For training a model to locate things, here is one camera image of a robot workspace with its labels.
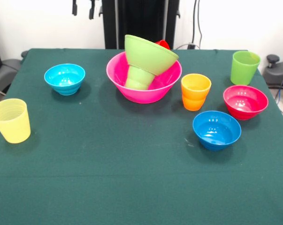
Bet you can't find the small cyan bowl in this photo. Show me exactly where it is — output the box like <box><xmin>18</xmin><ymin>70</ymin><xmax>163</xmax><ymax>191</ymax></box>
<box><xmin>44</xmin><ymin>63</ymin><xmax>86</xmax><ymax>96</ymax></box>

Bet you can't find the large green bowl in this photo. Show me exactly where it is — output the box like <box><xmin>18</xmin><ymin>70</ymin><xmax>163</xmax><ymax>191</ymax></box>
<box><xmin>124</xmin><ymin>34</ymin><xmax>180</xmax><ymax>76</ymax></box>

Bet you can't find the red cup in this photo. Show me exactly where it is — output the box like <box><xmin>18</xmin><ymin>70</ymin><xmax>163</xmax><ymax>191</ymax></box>
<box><xmin>154</xmin><ymin>39</ymin><xmax>171</xmax><ymax>51</ymax></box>

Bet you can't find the rounded green cup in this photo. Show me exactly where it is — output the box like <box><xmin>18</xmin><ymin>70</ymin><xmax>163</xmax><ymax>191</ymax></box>
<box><xmin>124</xmin><ymin>65</ymin><xmax>155</xmax><ymax>91</ymax></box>

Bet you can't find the large pink bowl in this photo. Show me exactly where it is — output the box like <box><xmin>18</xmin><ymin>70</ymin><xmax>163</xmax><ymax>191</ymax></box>
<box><xmin>106</xmin><ymin>51</ymin><xmax>183</xmax><ymax>105</ymax></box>

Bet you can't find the orange cup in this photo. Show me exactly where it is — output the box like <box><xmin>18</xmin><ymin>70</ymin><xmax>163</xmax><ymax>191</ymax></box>
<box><xmin>181</xmin><ymin>73</ymin><xmax>212</xmax><ymax>112</ymax></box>

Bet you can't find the grey chair base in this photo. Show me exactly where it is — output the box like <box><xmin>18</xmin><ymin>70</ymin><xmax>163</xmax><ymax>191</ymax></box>
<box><xmin>0</xmin><ymin>58</ymin><xmax>23</xmax><ymax>99</ymax></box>
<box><xmin>263</xmin><ymin>54</ymin><xmax>283</xmax><ymax>105</ymax></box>

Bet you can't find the yellow cup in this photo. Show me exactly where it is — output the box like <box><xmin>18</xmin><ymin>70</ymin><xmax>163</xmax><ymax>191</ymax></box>
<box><xmin>0</xmin><ymin>98</ymin><xmax>31</xmax><ymax>144</ymax></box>

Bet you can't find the dark green tablecloth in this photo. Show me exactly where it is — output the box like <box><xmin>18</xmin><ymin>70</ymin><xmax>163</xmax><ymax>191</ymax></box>
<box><xmin>0</xmin><ymin>48</ymin><xmax>283</xmax><ymax>225</ymax></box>

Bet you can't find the tall green cup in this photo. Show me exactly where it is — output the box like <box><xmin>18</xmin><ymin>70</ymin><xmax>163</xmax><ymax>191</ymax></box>
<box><xmin>230</xmin><ymin>51</ymin><xmax>261</xmax><ymax>86</ymax></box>

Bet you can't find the small blue bowl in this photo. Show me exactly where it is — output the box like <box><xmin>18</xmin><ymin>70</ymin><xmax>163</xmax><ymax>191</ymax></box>
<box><xmin>192</xmin><ymin>110</ymin><xmax>242</xmax><ymax>151</ymax></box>

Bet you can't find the small magenta bowl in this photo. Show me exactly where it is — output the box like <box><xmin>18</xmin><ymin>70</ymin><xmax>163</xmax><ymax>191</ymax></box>
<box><xmin>222</xmin><ymin>84</ymin><xmax>269</xmax><ymax>121</ymax></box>

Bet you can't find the grey floor cable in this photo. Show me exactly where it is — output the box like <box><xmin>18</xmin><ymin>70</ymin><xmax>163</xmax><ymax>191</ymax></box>
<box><xmin>175</xmin><ymin>43</ymin><xmax>202</xmax><ymax>51</ymax></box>

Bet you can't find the black hanging cable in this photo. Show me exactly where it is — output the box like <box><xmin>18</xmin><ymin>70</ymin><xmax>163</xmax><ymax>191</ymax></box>
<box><xmin>192</xmin><ymin>0</ymin><xmax>204</xmax><ymax>45</ymax></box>

